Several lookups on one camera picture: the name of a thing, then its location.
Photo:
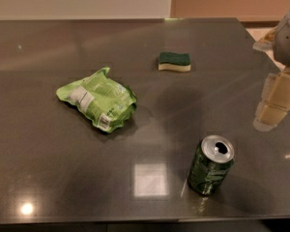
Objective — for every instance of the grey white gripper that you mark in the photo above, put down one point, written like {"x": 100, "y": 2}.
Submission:
{"x": 288, "y": 41}

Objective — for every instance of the green rice chip bag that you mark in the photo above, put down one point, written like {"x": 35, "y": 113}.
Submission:
{"x": 105, "y": 102}

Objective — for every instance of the green soda can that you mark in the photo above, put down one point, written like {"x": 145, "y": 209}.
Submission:
{"x": 212, "y": 160}

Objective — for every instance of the green and yellow sponge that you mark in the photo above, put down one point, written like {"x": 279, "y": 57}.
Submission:
{"x": 178, "y": 62}

